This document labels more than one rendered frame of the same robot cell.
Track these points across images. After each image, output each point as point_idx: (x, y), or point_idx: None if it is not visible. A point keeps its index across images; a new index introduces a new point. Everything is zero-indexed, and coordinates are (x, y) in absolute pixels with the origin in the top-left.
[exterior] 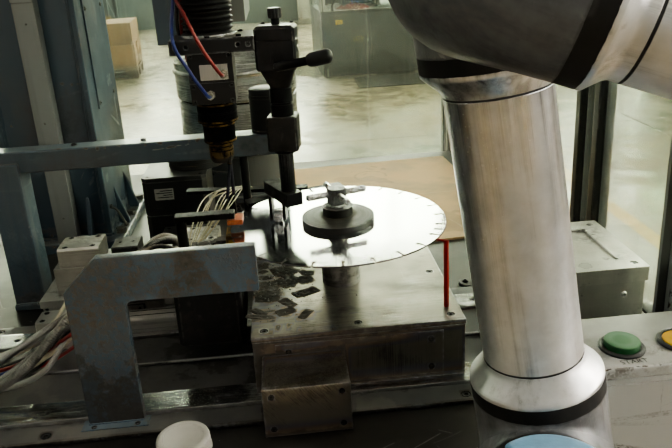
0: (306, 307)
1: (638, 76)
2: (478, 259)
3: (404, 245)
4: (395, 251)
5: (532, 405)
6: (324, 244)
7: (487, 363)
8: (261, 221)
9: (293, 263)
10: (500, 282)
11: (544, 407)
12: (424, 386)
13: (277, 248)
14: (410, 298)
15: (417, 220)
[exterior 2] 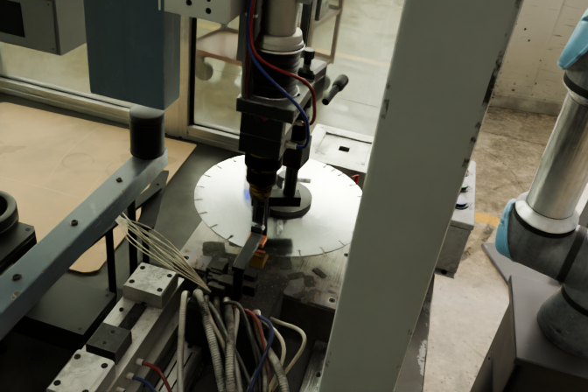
0: (310, 269)
1: None
2: (581, 175)
3: (350, 191)
4: (357, 197)
5: (577, 223)
6: (324, 218)
7: (554, 218)
8: (250, 230)
9: (348, 241)
10: (586, 180)
11: (578, 220)
12: None
13: (315, 239)
14: None
15: (311, 171)
